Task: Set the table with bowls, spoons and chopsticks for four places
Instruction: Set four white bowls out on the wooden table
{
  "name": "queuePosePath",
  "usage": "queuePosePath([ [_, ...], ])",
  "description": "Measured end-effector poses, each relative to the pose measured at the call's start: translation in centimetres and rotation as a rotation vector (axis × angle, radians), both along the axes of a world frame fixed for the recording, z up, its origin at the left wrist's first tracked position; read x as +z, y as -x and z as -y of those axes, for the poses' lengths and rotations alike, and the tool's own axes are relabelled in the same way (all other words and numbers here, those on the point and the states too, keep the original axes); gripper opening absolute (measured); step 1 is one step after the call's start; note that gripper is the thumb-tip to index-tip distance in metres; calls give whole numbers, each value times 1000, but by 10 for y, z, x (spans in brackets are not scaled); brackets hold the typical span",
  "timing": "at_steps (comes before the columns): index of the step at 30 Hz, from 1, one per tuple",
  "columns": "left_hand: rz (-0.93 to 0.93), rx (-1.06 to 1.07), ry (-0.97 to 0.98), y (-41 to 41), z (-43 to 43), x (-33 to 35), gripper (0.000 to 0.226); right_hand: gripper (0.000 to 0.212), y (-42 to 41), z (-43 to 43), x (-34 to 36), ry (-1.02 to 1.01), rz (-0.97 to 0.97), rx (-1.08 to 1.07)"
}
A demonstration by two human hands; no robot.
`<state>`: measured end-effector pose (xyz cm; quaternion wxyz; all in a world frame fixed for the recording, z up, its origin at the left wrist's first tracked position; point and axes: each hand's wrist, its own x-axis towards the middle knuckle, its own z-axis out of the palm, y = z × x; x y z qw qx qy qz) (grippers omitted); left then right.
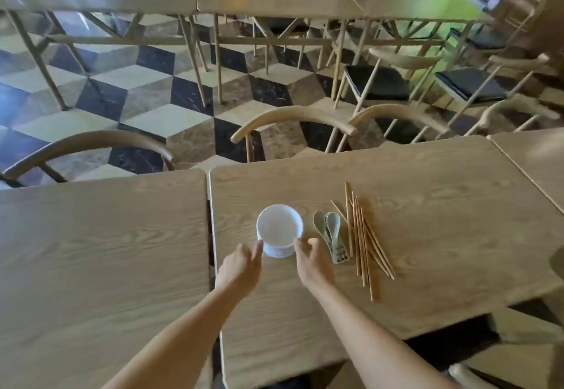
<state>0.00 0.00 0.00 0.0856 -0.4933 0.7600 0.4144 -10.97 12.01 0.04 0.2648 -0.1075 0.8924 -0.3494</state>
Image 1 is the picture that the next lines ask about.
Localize wooden sign board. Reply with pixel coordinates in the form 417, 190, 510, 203
491, 0, 564, 66

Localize person's left hand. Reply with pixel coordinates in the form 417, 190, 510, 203
214, 239, 264, 299

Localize bundle of wooden chopsticks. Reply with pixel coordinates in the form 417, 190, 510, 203
330, 181, 397, 303

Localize person's right forearm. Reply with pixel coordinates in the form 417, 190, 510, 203
307, 276, 459, 389

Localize person's left forearm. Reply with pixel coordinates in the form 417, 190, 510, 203
102, 285, 249, 389

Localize person's right hand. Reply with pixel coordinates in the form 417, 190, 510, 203
293, 237, 335, 295

